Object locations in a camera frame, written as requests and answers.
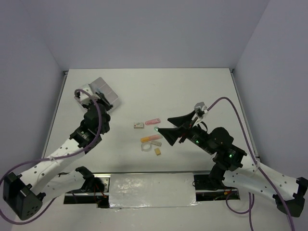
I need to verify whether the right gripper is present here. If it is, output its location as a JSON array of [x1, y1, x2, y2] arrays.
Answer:
[[157, 110, 214, 154]]

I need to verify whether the pink correction tape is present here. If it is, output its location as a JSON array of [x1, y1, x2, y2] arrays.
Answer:
[[145, 118, 161, 126]]

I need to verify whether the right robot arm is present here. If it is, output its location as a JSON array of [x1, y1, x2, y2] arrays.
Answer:
[[157, 112, 308, 218]]

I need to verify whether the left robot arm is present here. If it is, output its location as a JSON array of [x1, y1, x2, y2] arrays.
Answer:
[[0, 89, 113, 225]]

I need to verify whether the grey white eraser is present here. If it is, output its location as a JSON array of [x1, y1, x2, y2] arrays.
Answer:
[[150, 141, 162, 147]]

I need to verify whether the small yellow eraser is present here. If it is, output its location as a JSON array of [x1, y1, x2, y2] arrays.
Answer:
[[154, 148, 161, 155]]

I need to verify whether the orange pink highlighter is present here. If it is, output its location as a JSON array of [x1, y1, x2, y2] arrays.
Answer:
[[140, 134, 162, 142]]

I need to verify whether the white organizer right box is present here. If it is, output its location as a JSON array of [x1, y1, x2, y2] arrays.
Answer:
[[90, 77, 120, 114]]

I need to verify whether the clear tape roll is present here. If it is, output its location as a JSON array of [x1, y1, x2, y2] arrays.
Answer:
[[141, 142, 152, 152]]

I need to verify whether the white eraser box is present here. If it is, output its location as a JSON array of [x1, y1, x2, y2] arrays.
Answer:
[[134, 122, 144, 128]]

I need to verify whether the silver foil panel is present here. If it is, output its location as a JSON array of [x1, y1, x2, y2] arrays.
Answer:
[[109, 173, 197, 208]]

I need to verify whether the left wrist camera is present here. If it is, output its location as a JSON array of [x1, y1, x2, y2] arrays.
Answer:
[[74, 84, 100, 108]]

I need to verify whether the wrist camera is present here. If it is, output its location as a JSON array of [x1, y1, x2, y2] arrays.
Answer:
[[194, 102, 208, 126], [74, 84, 100, 108]]

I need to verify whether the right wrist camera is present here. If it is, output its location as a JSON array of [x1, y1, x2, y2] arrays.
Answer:
[[194, 102, 208, 126]]

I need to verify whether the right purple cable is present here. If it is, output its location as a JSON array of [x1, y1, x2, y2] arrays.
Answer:
[[206, 97, 296, 231]]

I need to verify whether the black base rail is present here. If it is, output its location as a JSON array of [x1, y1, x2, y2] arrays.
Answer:
[[64, 172, 240, 209]]

